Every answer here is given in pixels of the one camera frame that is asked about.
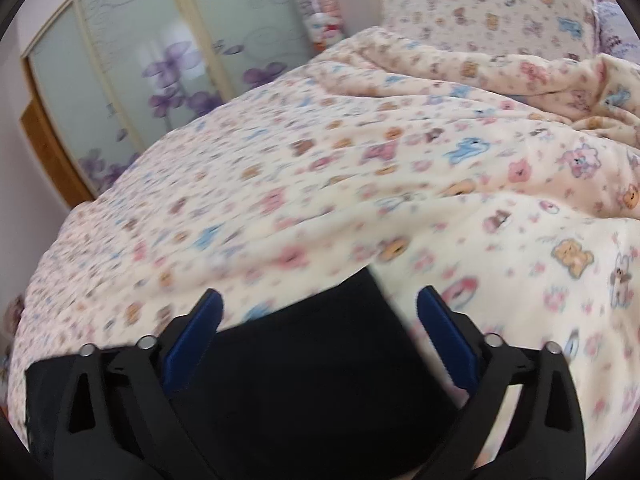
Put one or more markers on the frosted glass floral wardrobe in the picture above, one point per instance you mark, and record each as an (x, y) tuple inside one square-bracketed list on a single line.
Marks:
[(114, 76)]

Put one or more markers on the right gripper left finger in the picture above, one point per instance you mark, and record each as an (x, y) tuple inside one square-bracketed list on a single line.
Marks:
[(116, 420)]

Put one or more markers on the wooden door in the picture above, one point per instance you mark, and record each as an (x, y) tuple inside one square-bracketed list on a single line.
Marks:
[(52, 156)]

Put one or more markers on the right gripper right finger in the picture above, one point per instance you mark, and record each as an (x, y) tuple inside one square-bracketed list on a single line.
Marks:
[(522, 419)]

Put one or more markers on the cartoon print pillow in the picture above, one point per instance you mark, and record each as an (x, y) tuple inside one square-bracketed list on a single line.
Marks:
[(547, 28)]

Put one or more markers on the cartoon print fleece blanket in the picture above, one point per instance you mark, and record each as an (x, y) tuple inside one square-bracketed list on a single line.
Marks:
[(510, 183)]

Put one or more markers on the black pants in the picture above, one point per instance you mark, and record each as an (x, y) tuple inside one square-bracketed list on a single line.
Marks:
[(331, 387)]

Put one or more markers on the clear tube of plush toys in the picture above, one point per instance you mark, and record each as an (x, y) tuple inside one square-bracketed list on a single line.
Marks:
[(323, 21)]

